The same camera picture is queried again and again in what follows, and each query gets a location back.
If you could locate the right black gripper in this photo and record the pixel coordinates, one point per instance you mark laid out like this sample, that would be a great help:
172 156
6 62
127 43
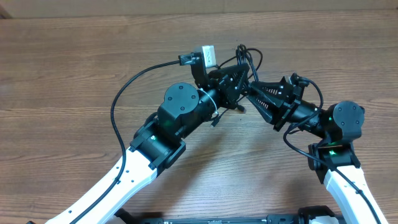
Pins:
288 97

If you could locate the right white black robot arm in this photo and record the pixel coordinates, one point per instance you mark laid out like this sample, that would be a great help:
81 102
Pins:
324 137

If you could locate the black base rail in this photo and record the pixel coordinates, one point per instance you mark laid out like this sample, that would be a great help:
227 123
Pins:
305 215

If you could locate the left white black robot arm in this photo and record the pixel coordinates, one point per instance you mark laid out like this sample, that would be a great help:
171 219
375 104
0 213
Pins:
158 143

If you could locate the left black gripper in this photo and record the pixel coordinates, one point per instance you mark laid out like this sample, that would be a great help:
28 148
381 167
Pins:
227 92

